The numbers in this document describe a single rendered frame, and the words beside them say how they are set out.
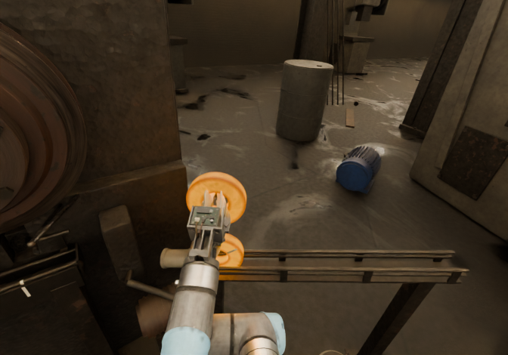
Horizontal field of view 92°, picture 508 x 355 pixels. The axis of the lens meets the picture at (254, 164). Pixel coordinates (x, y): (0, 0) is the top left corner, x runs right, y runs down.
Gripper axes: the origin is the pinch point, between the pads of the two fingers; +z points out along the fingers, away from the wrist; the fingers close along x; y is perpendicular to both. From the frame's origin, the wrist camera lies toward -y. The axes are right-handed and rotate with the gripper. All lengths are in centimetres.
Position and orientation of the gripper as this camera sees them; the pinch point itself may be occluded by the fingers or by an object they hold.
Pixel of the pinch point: (216, 193)
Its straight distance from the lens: 65.2
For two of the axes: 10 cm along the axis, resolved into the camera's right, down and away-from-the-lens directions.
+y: 0.5, -6.9, -7.2
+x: -10.0, -0.7, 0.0
